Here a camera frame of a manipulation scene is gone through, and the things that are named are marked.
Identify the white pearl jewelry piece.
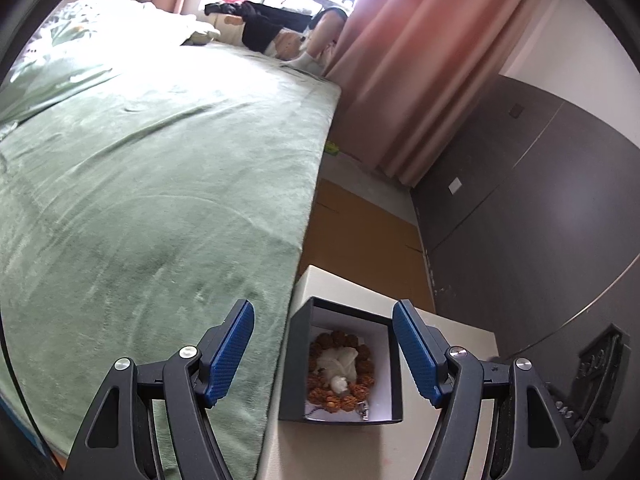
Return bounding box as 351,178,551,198
317,347,358,396

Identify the brown bead bracelet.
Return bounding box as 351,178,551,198
305,329,377,415

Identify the black jewelry box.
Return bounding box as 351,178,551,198
279,297,404,425

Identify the brown cardboard floor mat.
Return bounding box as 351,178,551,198
296,179,436,313

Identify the bed with green blanket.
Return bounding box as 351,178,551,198
1,6,340,479

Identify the green toy on floor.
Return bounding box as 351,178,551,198
326,143,340,155

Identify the pink curtain right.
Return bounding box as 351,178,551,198
326,0,542,186

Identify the person lying on bed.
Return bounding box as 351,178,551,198
204,1,347,76

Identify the white floral pillow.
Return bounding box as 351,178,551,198
0,0,151,126

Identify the white wall switch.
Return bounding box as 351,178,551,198
448,178,462,195

